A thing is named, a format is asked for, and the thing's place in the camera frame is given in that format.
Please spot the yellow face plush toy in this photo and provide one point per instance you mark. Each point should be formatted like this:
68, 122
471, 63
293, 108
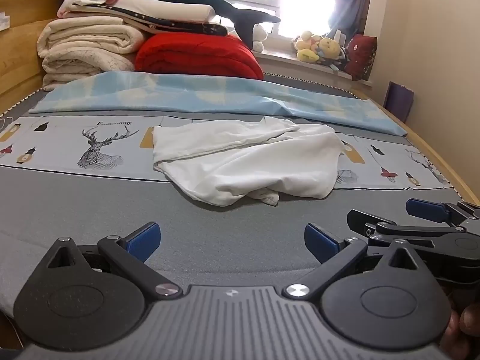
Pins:
330, 48

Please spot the deer print bed runner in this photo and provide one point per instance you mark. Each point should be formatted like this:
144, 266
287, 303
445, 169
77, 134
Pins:
18, 52

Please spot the window sill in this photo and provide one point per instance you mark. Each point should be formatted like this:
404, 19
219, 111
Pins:
285, 62

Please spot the light blue patterned sheet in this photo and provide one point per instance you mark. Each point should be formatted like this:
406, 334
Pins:
187, 93

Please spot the pastel plush toy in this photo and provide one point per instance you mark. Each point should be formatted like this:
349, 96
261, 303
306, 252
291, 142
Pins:
306, 50

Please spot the dark red cushion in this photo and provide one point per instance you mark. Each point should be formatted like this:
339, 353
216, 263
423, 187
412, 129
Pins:
360, 56

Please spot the red folded quilt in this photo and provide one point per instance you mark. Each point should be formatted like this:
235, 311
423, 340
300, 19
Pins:
195, 56

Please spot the cream folded blanket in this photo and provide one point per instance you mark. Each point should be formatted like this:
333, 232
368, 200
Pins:
82, 45

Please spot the white plush toy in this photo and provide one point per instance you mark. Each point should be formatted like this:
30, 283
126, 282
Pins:
258, 37

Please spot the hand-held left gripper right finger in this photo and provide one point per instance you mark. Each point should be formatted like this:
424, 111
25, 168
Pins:
320, 243

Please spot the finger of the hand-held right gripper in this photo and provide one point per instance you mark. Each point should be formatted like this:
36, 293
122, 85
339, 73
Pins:
371, 222
427, 210

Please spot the white small garment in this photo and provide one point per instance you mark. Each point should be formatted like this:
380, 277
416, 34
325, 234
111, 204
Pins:
243, 165

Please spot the grey printed bed sheet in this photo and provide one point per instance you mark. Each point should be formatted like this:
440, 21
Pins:
225, 232

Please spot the purple paper bag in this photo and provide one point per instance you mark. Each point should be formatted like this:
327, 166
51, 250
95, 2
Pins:
397, 101

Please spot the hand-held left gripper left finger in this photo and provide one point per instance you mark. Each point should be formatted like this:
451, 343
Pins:
144, 240

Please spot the person's right hand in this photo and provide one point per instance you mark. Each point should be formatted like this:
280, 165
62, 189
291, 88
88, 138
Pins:
470, 322

